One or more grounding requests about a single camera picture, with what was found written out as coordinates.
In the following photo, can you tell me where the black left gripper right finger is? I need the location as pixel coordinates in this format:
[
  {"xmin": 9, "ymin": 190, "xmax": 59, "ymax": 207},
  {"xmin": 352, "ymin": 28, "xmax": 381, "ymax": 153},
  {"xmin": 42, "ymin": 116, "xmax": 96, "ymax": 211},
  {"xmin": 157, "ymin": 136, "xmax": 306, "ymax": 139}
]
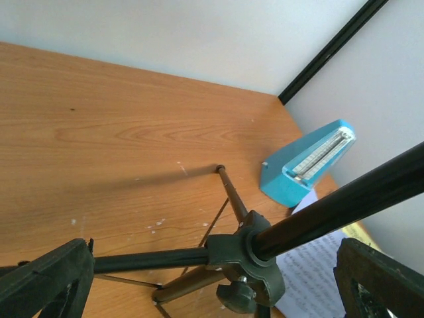
[{"xmin": 334, "ymin": 238, "xmax": 423, "ymax": 317}]

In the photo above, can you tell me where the yellow sheet music page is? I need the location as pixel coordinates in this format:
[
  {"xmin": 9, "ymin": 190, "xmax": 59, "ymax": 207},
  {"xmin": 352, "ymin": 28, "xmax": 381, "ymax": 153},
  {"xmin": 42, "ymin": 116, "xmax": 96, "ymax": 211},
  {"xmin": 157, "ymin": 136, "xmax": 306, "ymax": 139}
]
[{"xmin": 341, "ymin": 221, "xmax": 382, "ymax": 252}]

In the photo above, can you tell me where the black music stand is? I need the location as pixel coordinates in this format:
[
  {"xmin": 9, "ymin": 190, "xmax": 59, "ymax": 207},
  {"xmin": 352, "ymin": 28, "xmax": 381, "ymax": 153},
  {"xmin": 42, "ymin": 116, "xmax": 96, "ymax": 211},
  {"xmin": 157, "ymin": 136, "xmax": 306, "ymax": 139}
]
[{"xmin": 93, "ymin": 144, "xmax": 423, "ymax": 317}]

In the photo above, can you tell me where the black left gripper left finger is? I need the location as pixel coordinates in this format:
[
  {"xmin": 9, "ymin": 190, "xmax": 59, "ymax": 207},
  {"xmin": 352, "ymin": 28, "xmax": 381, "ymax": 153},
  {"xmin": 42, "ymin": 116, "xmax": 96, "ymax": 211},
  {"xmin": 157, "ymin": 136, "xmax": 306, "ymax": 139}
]
[{"xmin": 1, "ymin": 238, "xmax": 95, "ymax": 317}]

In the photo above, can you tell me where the white sheet music page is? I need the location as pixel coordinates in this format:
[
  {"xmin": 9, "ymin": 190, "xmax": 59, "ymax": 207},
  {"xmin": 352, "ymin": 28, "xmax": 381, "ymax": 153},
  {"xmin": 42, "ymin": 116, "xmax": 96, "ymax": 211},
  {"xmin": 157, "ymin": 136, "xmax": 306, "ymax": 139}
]
[{"xmin": 273, "ymin": 190, "xmax": 347, "ymax": 318}]

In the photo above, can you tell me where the blue metronome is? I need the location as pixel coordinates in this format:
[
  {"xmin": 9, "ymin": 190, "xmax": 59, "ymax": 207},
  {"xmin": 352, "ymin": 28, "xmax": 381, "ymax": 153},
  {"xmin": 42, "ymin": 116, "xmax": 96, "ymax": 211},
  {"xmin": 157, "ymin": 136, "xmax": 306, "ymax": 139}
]
[{"xmin": 259, "ymin": 119, "xmax": 356, "ymax": 207}]

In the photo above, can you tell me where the black cage frame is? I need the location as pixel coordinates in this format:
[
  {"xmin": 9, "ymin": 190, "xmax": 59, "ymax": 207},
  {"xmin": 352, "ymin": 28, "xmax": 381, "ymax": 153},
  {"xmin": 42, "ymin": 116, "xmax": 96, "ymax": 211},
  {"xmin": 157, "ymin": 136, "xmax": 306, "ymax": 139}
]
[{"xmin": 278, "ymin": 0, "xmax": 388, "ymax": 105}]

